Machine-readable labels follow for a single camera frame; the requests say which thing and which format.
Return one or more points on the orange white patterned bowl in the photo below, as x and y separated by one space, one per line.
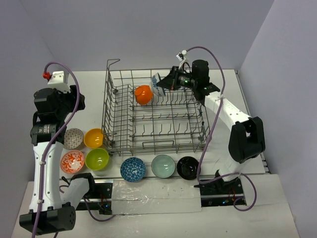
72 162

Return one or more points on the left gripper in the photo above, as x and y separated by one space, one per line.
78 98

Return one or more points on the blue triangle pattern bowl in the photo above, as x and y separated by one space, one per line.
133 169

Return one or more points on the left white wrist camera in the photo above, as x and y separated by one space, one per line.
58 80

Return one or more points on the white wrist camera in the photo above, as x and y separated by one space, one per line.
58 80
182 57

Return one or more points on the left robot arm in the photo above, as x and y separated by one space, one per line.
51 211

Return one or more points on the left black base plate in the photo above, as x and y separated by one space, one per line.
99 193

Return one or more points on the black glossy bowl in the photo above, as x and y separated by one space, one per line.
187 168

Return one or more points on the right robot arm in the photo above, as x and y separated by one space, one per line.
246 139

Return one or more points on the orange bowl white inside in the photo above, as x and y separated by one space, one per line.
143 94

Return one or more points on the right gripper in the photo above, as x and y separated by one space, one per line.
171 82

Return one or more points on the lime green bowl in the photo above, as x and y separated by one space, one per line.
97 159

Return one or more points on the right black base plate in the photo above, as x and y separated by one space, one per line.
214 194

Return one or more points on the light teal bowl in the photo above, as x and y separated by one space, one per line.
163 166

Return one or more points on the grey patterned bowl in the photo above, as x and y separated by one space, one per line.
73 138

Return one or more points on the blue floral bowl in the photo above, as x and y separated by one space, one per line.
155 89

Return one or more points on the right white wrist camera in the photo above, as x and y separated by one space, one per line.
182 57

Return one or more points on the grey wire dish rack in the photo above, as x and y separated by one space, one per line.
173 123

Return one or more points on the yellow-orange bowl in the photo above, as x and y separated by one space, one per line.
93 138

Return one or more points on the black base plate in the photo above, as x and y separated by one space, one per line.
99 193
214 194

